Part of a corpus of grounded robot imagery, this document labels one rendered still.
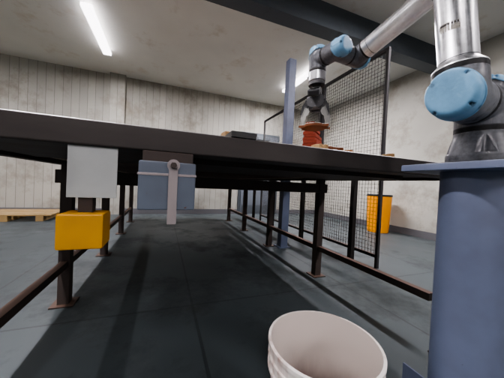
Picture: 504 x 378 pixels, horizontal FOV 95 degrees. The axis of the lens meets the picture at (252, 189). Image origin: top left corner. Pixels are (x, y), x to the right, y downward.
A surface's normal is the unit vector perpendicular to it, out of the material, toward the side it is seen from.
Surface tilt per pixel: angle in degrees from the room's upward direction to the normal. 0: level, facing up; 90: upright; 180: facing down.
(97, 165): 90
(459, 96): 101
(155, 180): 90
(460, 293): 90
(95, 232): 90
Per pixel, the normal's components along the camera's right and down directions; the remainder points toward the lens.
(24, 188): 0.36, 0.04
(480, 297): -0.48, 0.00
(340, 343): -0.64, -0.07
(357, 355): -0.91, -0.09
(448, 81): -0.86, 0.15
